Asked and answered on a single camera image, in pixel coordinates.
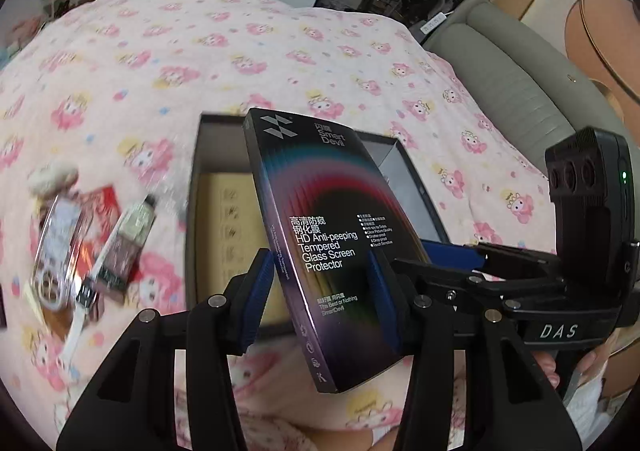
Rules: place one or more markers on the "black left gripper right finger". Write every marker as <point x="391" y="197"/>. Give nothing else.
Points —
<point x="429" y="313"/>

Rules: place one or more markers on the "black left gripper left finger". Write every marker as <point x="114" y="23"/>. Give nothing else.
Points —
<point x="129" y="404"/>

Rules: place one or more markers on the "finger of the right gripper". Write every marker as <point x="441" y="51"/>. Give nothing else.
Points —
<point x="465" y="255"/>

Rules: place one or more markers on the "white smart watch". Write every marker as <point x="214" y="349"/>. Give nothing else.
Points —
<point x="84" y="302"/>

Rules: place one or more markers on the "black screen protector box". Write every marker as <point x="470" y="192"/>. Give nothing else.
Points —
<point x="326" y="208"/>

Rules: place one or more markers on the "person's right hand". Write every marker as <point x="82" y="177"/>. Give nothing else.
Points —
<point x="561" y="366"/>

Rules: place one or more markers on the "clear plastic toy package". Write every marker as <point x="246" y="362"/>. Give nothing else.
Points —
<point x="56" y="255"/>

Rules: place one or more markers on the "dark snack sachet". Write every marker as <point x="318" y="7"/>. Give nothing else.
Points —
<point x="112" y="271"/>

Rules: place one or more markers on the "black cardboard storage box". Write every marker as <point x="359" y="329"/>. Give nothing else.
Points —
<point x="221" y="147"/>

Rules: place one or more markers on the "brown cardboard insert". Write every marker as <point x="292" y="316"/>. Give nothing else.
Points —
<point x="228" y="230"/>

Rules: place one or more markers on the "cream plush toy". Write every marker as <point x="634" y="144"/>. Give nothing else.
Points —
<point x="52" y="178"/>

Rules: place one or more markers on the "pink cartoon bed sheet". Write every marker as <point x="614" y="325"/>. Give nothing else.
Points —
<point x="117" y="88"/>

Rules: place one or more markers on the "black tracking camera module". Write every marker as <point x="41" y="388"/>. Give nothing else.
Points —
<point x="592" y="190"/>

